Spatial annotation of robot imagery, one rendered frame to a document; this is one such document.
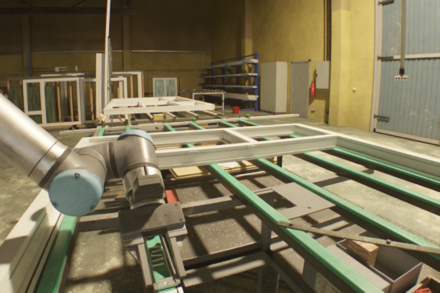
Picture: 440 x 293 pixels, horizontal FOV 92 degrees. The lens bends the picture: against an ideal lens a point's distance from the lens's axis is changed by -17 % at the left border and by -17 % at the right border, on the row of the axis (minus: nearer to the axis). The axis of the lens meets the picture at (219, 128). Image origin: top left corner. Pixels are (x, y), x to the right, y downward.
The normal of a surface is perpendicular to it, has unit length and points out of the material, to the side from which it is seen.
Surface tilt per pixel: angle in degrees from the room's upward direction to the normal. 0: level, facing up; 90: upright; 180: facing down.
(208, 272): 0
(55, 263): 0
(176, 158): 90
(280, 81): 90
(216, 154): 90
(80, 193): 93
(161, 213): 37
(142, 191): 127
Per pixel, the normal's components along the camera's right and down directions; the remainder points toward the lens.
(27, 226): 0.00, -0.98
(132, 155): -0.12, -0.60
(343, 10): 0.37, 0.16
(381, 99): -0.93, 0.07
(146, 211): 0.26, -0.69
